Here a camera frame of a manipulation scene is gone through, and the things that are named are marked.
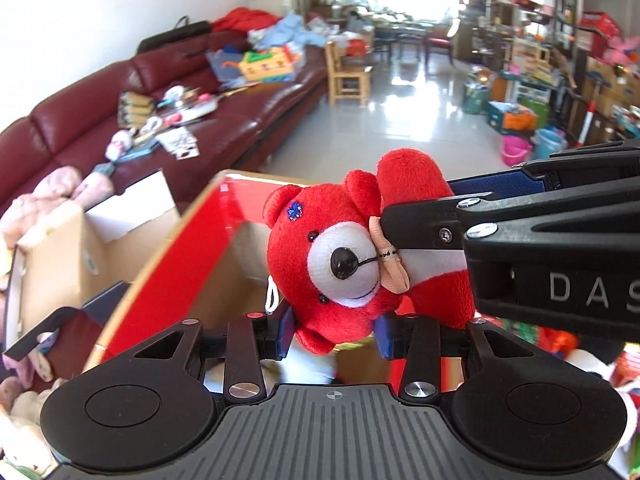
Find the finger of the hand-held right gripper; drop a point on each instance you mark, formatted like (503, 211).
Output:
(500, 182)
(425, 222)

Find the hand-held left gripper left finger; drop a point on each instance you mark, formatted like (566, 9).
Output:
(286, 332)

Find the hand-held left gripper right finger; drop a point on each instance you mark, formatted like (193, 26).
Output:
(384, 337)

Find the red bear plush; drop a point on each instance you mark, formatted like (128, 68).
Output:
(300, 260)

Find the red cardboard box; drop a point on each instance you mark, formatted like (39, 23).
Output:
(175, 270)

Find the pink plastic bucket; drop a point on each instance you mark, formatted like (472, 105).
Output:
(515, 152)

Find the blue plastic bucket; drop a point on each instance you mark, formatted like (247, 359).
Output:
(547, 142)

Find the blue and orange toy box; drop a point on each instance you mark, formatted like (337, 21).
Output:
(520, 121)

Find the teal plastic bin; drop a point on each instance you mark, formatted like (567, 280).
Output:
(475, 102)

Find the kick scooter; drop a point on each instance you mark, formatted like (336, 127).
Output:
(587, 120)

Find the brown cardboard box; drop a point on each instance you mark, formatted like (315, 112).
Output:
(622, 95)
(60, 260)

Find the wooden chair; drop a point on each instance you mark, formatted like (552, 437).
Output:
(350, 80)

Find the dark dining table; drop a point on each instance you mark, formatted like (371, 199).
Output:
(400, 35)

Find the red carton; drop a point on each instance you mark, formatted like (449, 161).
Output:
(600, 32)

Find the black flat box lid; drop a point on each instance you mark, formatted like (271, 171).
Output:
(107, 300)

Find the black white printed sheet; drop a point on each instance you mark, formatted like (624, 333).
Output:
(177, 144)

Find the colourful toy building set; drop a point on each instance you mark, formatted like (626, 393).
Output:
(265, 65)

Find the light blue cloth pile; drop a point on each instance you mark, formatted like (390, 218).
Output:
(290, 35)

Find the small pink white plush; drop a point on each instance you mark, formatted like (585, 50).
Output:
(120, 145)

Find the clear plastic case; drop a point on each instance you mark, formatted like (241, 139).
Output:
(225, 67)

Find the red garment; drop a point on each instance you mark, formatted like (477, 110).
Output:
(245, 20)

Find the stack of striped packets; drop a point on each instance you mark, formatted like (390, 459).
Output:
(135, 107)

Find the pink fluffy garment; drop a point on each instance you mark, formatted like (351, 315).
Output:
(55, 185)

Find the cream plush toy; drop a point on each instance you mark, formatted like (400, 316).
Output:
(25, 420)

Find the dark red leather sofa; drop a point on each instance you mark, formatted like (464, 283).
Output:
(75, 120)

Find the black bag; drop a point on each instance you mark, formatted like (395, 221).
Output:
(175, 35)

